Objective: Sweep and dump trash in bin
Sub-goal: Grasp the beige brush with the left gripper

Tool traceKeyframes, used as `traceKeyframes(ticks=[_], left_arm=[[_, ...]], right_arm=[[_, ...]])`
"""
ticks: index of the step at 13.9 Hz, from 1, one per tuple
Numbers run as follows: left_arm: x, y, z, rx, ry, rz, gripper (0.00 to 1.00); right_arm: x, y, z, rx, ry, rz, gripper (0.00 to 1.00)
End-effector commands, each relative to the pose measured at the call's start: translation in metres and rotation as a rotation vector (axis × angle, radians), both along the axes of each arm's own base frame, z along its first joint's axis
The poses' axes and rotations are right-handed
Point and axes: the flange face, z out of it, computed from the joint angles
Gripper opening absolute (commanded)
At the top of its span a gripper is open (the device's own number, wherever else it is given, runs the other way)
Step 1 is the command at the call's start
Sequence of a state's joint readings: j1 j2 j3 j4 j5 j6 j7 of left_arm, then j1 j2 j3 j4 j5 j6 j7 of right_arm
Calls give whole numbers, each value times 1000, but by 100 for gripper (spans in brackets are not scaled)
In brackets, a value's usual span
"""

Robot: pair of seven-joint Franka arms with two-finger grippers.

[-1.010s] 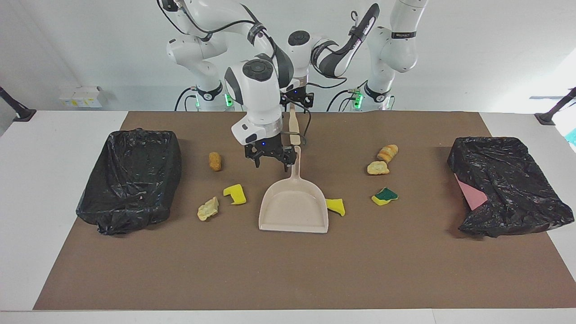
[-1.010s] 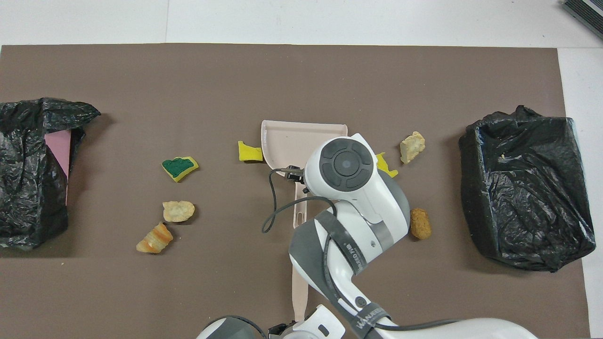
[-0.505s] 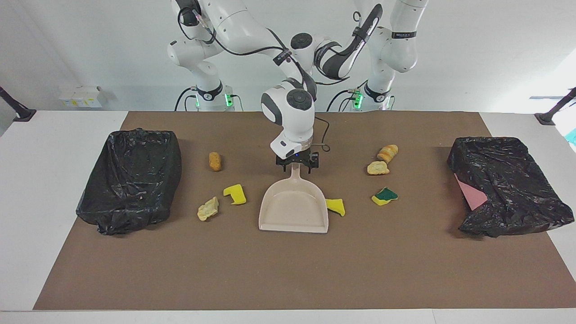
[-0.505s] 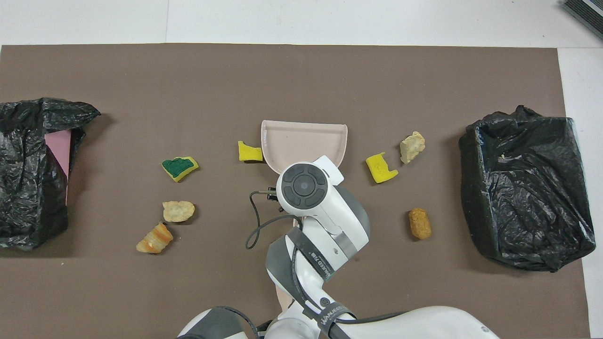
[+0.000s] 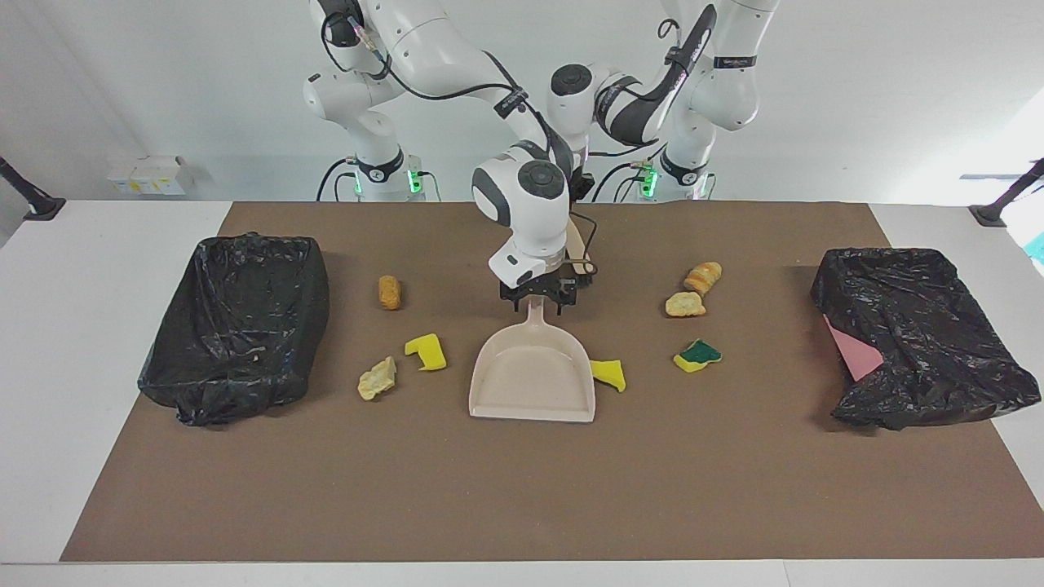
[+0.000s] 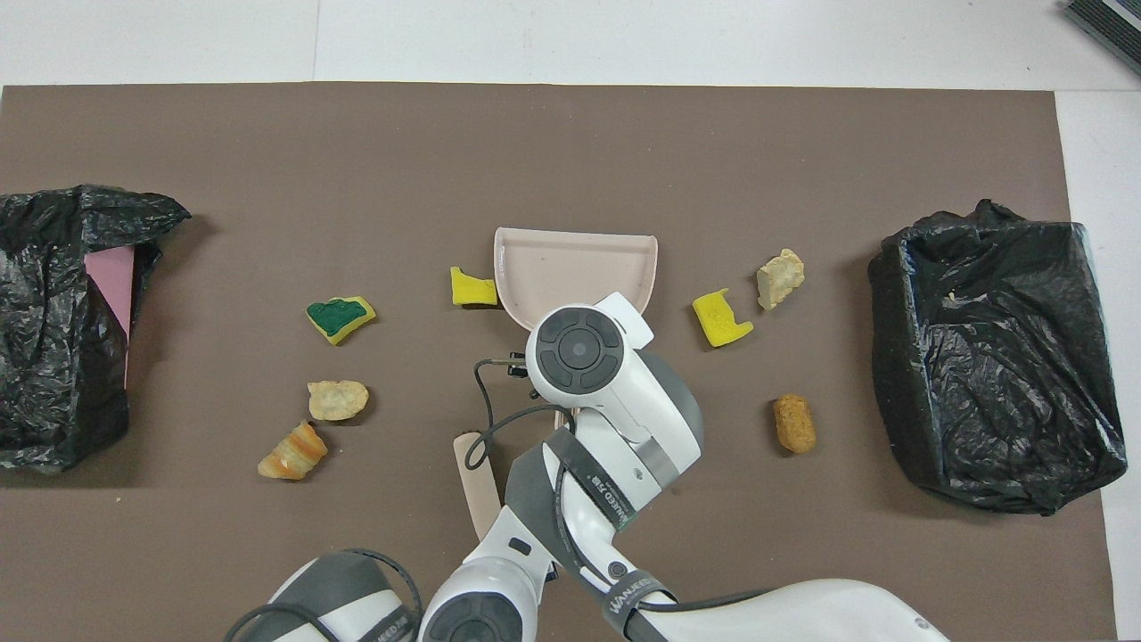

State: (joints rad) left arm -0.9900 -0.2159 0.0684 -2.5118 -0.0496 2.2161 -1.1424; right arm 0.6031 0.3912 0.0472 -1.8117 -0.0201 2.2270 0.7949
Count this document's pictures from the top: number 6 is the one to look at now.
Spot tan croissant piece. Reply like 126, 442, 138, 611
258, 420, 329, 482

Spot beige hand brush black bristles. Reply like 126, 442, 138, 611
453, 431, 502, 541

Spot small yellow sponge piece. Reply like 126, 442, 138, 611
450, 266, 499, 308

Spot green topped yellow sponge piece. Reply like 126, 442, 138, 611
306, 295, 377, 346

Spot brown table mat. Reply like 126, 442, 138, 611
0, 83, 1118, 642

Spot pale beige foam chunk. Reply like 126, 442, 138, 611
308, 380, 370, 423

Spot brown cork nugget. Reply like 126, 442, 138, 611
772, 394, 817, 455

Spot pink bin with black bag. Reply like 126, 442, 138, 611
0, 185, 192, 473

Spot beige plastic dustpan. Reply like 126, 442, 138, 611
493, 226, 660, 429

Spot black bag lined bin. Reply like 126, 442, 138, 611
869, 198, 1129, 516

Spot pale cream foam chunk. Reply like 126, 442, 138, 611
757, 248, 806, 311

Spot dark grey ribbed device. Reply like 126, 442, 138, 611
1064, 0, 1141, 51

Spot notched yellow sponge piece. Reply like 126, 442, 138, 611
692, 287, 755, 350

